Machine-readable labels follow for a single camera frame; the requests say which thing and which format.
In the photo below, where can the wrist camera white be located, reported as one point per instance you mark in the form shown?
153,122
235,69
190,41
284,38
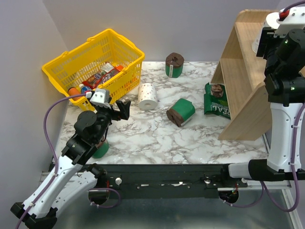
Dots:
293,18
99,97

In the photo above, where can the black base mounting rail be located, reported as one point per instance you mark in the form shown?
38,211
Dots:
166,181

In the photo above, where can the orange bottle in basket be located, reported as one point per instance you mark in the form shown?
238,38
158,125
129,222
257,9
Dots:
74,91

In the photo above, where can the red snack bag in basket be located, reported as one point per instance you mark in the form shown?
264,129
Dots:
105,73

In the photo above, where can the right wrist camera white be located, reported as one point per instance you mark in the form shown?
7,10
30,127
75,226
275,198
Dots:
293,18

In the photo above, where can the white floral paper roll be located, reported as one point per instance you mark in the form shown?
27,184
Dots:
272,21
147,96

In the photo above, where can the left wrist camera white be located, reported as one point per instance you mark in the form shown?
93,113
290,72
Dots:
99,97

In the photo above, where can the wooden two-tier shelf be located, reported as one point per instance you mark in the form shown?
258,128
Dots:
242,74

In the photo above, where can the yellow plastic shopping basket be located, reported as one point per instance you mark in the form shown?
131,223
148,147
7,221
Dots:
72,68

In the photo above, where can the green brown roll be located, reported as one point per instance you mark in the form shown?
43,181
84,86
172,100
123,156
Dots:
174,65
181,112

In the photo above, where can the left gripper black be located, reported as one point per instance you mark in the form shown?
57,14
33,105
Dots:
124,108

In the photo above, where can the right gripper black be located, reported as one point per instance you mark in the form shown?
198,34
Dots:
267,40

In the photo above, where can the green snack bag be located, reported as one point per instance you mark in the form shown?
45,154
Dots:
215,101

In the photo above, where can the blue label bottle white cap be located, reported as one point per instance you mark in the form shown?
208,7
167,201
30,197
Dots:
84,88

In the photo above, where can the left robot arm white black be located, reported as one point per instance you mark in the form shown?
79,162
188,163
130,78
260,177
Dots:
42,209

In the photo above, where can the upright green brown wrapped roll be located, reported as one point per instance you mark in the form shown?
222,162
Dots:
174,65

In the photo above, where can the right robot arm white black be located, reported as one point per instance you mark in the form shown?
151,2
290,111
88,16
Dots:
285,86

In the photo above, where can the green wrapped roll near left arm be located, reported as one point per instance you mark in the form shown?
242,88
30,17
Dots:
102,149

